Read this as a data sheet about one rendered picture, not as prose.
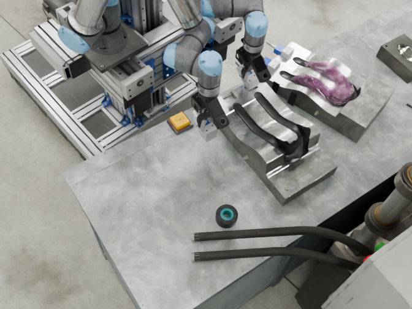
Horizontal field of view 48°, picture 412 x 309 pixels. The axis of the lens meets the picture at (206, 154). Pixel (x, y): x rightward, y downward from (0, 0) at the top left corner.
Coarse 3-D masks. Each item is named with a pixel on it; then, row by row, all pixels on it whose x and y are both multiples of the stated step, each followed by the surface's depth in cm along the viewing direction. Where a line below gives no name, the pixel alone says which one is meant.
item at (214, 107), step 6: (204, 102) 159; (210, 102) 158; (216, 102) 159; (210, 108) 158; (216, 108) 159; (222, 108) 160; (210, 114) 159; (216, 114) 159; (222, 114) 159; (216, 120) 159; (222, 120) 159; (228, 120) 160; (216, 126) 160; (222, 126) 159
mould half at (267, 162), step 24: (240, 96) 190; (240, 120) 184; (264, 120) 185; (240, 144) 180; (264, 144) 173; (312, 144) 180; (264, 168) 172; (288, 168) 176; (312, 168) 177; (336, 168) 178; (288, 192) 171
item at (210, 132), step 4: (192, 112) 179; (208, 124) 173; (212, 124) 173; (204, 128) 172; (208, 128) 172; (212, 128) 172; (216, 128) 173; (204, 132) 172; (208, 132) 171; (212, 132) 172; (216, 132) 174; (204, 136) 174; (208, 136) 173; (212, 136) 175; (216, 136) 177; (208, 140) 176
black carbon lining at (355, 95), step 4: (296, 60) 207; (300, 60) 207; (304, 60) 207; (300, 64) 206; (304, 64) 206; (280, 72) 203; (284, 72) 203; (288, 72) 203; (284, 76) 202; (288, 76) 202; (292, 76) 202; (352, 84) 198; (356, 88) 197; (360, 88) 192; (356, 92) 196; (352, 96) 196; (356, 96) 195; (352, 100) 189; (336, 104) 193; (340, 104) 193; (344, 104) 193
